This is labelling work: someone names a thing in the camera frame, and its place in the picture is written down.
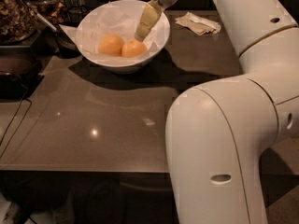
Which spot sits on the orange fruit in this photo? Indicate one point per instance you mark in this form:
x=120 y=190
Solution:
x=111 y=45
x=133 y=48

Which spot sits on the black wire basket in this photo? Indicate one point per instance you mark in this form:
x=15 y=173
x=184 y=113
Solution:
x=77 y=13

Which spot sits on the white spoon handle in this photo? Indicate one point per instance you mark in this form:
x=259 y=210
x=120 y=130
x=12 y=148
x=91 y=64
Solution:
x=44 y=20

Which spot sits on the white paper bowl liner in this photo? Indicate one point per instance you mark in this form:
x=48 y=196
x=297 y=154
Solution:
x=115 y=19

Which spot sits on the black appliance on left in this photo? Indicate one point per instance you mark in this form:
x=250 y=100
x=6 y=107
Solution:
x=19 y=74

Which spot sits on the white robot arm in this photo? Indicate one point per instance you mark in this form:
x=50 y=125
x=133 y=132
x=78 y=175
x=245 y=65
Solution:
x=216 y=132

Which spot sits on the large glass snack jar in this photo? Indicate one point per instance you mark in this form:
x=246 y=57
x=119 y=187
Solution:
x=17 y=22

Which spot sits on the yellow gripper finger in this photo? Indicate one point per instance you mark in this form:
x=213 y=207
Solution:
x=151 y=13

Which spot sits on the folded beige napkin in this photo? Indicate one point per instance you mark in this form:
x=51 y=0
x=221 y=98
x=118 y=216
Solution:
x=197 y=24

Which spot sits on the white ceramic bowl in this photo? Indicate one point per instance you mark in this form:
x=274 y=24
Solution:
x=124 y=64

